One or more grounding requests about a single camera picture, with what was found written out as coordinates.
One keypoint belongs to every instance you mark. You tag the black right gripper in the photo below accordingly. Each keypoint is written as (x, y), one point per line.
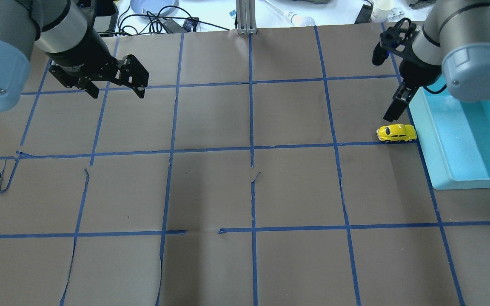
(418, 72)

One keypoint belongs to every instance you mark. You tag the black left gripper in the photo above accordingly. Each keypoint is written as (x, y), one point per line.
(80, 54)

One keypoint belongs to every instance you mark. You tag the yellow toy beetle car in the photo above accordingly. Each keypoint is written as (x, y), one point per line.
(396, 133)

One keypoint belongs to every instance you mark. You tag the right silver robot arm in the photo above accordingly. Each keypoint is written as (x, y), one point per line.
(449, 52)

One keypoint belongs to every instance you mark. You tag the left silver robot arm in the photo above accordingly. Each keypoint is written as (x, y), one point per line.
(64, 31)

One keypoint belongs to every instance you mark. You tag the black power adapter brick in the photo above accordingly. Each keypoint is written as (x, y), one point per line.
(106, 19)

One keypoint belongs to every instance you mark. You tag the teal plastic storage bin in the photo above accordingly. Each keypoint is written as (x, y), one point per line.
(455, 140)

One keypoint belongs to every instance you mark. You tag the paper cup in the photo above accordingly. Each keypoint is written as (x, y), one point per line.
(381, 10)

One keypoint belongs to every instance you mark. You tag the light blue plate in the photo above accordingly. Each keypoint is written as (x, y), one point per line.
(143, 6)

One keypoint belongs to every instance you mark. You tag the brown paper table cover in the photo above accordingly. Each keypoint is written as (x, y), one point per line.
(250, 174)

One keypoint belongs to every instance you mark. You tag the aluminium frame post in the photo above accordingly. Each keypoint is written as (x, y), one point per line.
(245, 17)

